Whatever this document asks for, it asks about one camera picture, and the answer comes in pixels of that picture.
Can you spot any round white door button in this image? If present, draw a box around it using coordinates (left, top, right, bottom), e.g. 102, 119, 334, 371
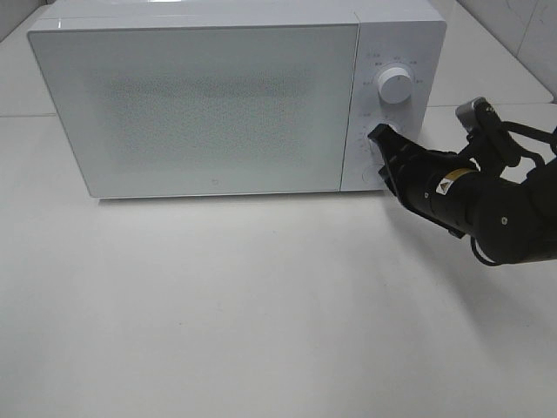
362, 165, 384, 190

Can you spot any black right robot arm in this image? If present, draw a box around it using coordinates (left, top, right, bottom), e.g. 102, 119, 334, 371
368, 124, 556, 266

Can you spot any upper white power knob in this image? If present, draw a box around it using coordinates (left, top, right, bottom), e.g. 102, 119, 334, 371
377, 65, 413, 105

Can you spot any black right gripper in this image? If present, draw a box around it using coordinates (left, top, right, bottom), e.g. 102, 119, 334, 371
367, 124, 474, 239

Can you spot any white microwave oven body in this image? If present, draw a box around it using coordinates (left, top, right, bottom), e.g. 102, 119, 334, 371
27, 1, 446, 193

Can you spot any white timer knob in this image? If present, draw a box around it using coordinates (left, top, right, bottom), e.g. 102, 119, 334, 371
367, 122, 401, 152

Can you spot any white microwave door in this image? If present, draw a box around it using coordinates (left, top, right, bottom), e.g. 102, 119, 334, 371
28, 25, 358, 199

